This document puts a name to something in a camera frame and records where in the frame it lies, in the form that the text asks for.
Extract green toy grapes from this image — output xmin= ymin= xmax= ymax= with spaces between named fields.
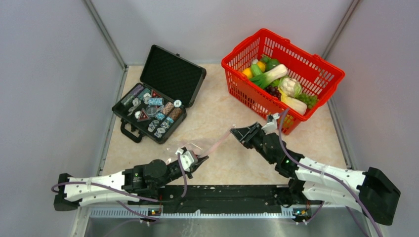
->
xmin=296 ymin=93 xmax=319 ymax=109

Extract green toy cucumber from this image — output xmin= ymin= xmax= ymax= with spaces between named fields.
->
xmin=250 ymin=64 xmax=263 ymax=77

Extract red plastic basket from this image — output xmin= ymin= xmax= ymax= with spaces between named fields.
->
xmin=221 ymin=28 xmax=345 ymax=135

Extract black poker chip case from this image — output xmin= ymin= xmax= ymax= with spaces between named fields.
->
xmin=112 ymin=45 xmax=207 ymax=144

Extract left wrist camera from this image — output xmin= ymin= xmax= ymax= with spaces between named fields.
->
xmin=175 ymin=148 xmax=198 ymax=172

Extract green toy pepper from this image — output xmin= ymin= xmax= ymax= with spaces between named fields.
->
xmin=261 ymin=55 xmax=280 ymax=72

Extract white green toy leek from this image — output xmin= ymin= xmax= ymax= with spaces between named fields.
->
xmin=250 ymin=64 xmax=288 ymax=89

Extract clear zip top bag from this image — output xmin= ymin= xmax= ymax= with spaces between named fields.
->
xmin=164 ymin=124 xmax=236 ymax=164

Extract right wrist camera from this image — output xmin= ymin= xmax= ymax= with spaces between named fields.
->
xmin=262 ymin=113 xmax=281 ymax=134

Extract purple toy grapes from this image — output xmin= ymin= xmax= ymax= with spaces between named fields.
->
xmin=264 ymin=85 xmax=282 ymax=100

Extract red triangle card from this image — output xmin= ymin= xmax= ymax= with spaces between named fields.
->
xmin=135 ymin=109 xmax=150 ymax=122

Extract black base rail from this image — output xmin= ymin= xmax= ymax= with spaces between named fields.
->
xmin=144 ymin=185 xmax=321 ymax=214

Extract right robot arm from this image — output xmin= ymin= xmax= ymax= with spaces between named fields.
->
xmin=230 ymin=121 xmax=401 ymax=226

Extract toy cauliflower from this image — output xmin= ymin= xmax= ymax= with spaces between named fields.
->
xmin=279 ymin=76 xmax=302 ymax=98

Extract white dealer button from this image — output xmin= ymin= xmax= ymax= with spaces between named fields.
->
xmin=173 ymin=99 xmax=182 ymax=108

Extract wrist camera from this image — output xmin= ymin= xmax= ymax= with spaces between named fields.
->
xmin=262 ymin=113 xmax=281 ymax=134
xmin=175 ymin=148 xmax=198 ymax=172

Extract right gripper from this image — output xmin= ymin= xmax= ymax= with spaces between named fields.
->
xmin=231 ymin=121 xmax=275 ymax=164

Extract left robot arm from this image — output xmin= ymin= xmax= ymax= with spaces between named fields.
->
xmin=51 ymin=151 xmax=208 ymax=211

